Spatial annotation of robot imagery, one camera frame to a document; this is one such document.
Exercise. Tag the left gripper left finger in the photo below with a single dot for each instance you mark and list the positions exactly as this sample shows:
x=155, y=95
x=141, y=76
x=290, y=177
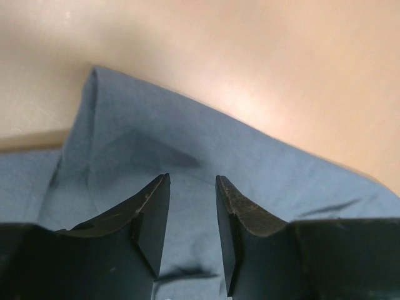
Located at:
x=115, y=255

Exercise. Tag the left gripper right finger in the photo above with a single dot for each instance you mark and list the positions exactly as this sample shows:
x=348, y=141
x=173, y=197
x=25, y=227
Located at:
x=265, y=257

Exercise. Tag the grey long sleeve shirt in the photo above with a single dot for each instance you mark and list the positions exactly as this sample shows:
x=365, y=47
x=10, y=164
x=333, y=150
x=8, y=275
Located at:
x=128, y=131

